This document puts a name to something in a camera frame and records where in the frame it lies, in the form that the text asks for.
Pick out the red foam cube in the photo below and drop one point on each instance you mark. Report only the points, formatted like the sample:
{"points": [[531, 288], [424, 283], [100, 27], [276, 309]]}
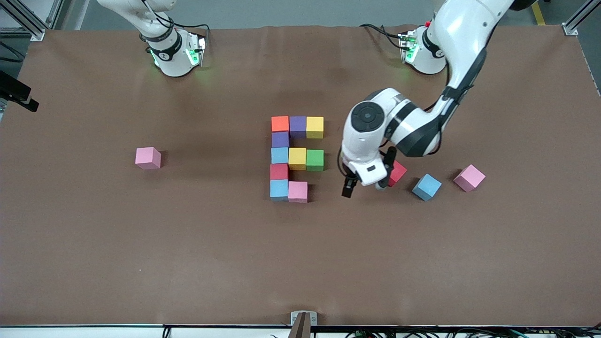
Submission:
{"points": [[399, 172], [279, 172]]}

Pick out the yellow foam cube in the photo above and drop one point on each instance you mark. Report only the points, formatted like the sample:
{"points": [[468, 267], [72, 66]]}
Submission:
{"points": [[315, 127], [297, 158]]}

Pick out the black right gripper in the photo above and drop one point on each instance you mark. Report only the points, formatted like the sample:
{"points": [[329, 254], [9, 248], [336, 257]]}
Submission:
{"points": [[14, 88]]}

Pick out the purple foam cube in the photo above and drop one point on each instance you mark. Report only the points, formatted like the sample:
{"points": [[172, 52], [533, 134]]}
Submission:
{"points": [[280, 140], [298, 126]]}

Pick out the brown table cover sheet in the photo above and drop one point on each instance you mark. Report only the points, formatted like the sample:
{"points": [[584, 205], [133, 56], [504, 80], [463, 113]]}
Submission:
{"points": [[235, 281]]}

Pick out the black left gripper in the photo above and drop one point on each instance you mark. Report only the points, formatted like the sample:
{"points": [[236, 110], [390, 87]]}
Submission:
{"points": [[350, 182]]}

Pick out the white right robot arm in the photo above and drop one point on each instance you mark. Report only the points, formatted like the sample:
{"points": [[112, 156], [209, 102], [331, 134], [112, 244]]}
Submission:
{"points": [[171, 61]]}

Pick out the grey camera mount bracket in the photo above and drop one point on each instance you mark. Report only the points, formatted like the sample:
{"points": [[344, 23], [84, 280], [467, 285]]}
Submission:
{"points": [[295, 318]]}

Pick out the aluminium frame post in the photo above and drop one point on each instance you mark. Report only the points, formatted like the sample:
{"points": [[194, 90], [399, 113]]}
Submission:
{"points": [[570, 29], [35, 33]]}

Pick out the blue foam cube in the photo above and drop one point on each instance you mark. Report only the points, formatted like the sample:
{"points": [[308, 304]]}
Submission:
{"points": [[280, 155], [279, 189], [427, 187]]}

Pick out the orange foam cube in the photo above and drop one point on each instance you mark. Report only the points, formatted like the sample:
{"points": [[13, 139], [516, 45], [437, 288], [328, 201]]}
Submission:
{"points": [[280, 124]]}

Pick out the pink foam cube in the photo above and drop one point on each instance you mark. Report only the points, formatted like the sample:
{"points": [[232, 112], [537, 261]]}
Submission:
{"points": [[469, 178], [298, 191], [148, 157]]}

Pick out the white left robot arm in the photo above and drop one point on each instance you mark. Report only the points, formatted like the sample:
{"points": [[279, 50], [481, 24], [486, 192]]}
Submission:
{"points": [[465, 28]]}

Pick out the green foam cube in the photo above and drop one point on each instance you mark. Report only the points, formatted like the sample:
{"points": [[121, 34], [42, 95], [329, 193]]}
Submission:
{"points": [[315, 160]]}

